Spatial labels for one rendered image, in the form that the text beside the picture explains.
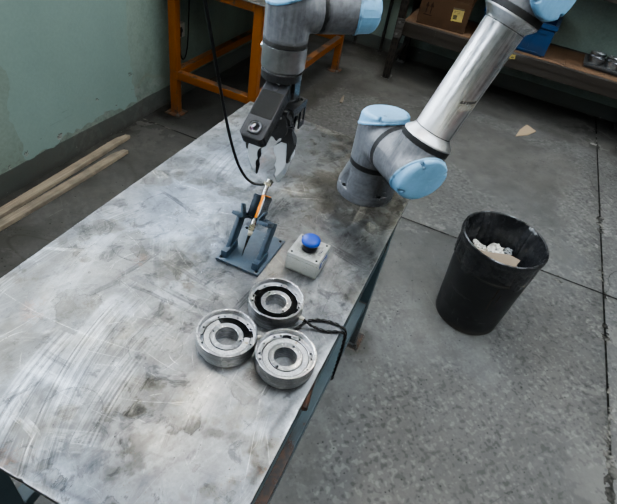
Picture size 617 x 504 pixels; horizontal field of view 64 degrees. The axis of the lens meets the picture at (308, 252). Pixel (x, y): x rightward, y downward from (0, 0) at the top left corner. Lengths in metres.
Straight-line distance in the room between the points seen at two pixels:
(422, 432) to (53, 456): 1.30
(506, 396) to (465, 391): 0.16
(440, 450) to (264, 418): 1.10
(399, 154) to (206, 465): 0.71
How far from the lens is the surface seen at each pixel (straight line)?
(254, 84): 2.89
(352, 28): 0.89
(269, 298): 0.96
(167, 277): 1.02
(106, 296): 1.00
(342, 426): 1.79
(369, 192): 1.26
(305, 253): 1.03
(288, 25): 0.84
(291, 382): 0.84
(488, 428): 1.98
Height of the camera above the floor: 1.53
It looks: 41 degrees down
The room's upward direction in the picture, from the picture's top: 12 degrees clockwise
